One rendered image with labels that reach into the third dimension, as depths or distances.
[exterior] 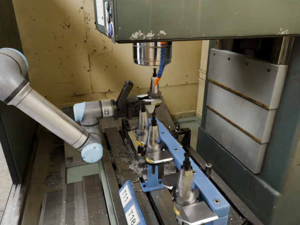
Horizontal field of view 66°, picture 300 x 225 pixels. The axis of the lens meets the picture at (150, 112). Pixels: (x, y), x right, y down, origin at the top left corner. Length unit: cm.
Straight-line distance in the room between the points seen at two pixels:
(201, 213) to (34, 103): 58
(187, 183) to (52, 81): 161
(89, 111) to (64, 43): 105
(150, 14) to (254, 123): 73
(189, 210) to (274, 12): 60
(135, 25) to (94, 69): 139
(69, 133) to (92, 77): 118
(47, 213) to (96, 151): 54
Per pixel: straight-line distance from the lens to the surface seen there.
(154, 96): 99
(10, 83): 80
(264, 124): 110
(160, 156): 69
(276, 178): 119
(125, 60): 199
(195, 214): 54
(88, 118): 95
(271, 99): 105
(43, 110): 82
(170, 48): 93
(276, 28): 83
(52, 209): 132
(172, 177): 62
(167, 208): 98
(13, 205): 129
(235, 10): 73
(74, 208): 126
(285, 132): 109
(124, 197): 98
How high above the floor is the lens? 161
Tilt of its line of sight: 24 degrees down
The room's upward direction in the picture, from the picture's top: straight up
